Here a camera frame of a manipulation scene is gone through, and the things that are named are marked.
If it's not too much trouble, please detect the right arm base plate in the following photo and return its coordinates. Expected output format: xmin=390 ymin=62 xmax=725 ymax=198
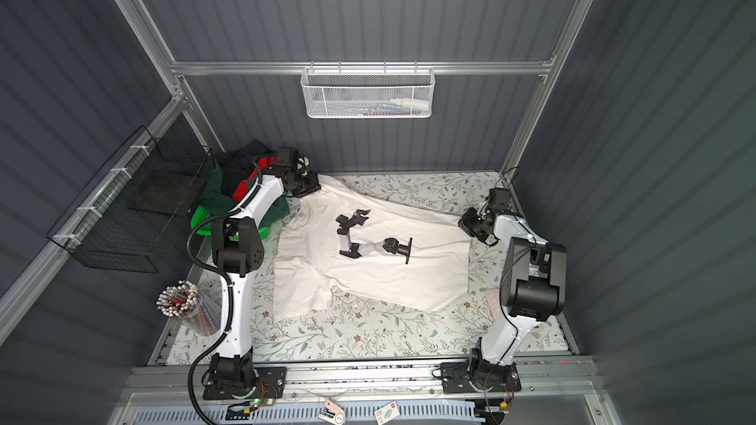
xmin=440 ymin=361 xmax=522 ymax=395

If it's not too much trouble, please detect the black t shirt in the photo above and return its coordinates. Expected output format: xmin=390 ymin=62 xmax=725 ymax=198
xmin=216 ymin=139 xmax=275 ymax=196

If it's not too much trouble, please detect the dark green t shirt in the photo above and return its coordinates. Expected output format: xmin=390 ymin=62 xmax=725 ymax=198
xmin=190 ymin=157 xmax=289 ymax=230

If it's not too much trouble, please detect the green laundry basket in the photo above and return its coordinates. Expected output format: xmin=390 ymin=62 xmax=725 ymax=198
xmin=188 ymin=203 xmax=279 ymax=243

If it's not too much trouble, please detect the white bottle in basket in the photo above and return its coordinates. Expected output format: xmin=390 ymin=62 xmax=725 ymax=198
xmin=389 ymin=98 xmax=431 ymax=113

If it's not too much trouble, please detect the white tag left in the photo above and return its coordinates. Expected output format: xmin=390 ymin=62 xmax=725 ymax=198
xmin=318 ymin=399 xmax=347 ymax=425

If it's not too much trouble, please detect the red t shirt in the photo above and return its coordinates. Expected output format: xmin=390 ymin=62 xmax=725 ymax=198
xmin=232 ymin=157 xmax=278 ymax=202

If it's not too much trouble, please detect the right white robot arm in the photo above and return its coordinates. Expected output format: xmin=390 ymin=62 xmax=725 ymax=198
xmin=458 ymin=187 xmax=567 ymax=391

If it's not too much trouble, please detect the white tag with red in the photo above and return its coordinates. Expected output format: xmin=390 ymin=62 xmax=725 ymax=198
xmin=374 ymin=401 xmax=401 ymax=425

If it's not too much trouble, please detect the white wire mesh basket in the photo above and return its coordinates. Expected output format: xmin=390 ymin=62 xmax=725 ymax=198
xmin=300 ymin=67 xmax=436 ymax=119

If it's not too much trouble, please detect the black wire mesh basket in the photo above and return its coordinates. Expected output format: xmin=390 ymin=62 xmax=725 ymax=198
xmin=47 ymin=129 xmax=212 ymax=275

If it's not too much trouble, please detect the aluminium mounting rail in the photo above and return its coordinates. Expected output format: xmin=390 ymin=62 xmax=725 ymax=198
xmin=118 ymin=356 xmax=604 ymax=405

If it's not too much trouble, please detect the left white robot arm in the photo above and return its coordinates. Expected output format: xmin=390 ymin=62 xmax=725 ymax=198
xmin=205 ymin=147 xmax=320 ymax=397

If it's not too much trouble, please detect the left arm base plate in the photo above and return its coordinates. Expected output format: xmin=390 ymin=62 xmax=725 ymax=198
xmin=202 ymin=366 xmax=287 ymax=403

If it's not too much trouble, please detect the cup of markers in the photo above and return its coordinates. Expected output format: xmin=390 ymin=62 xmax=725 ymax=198
xmin=156 ymin=279 xmax=222 ymax=336

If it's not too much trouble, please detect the pink calculator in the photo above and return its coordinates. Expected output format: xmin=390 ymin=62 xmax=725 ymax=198
xmin=484 ymin=288 xmax=503 ymax=324

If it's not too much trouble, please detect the white printed t shirt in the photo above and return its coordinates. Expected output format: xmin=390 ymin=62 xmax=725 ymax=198
xmin=273 ymin=175 xmax=471 ymax=321

